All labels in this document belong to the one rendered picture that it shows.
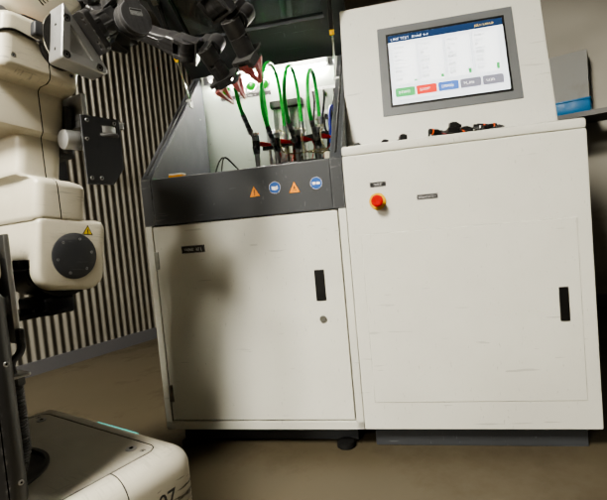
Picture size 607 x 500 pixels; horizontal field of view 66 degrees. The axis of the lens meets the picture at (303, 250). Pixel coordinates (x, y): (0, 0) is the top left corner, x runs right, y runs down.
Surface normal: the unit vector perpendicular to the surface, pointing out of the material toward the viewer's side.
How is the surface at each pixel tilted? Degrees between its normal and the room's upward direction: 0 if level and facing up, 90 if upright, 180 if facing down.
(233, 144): 90
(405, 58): 76
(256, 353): 90
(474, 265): 90
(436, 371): 90
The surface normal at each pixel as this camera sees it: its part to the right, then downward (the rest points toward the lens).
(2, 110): 0.83, -0.04
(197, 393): -0.20, 0.07
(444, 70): -0.22, -0.17
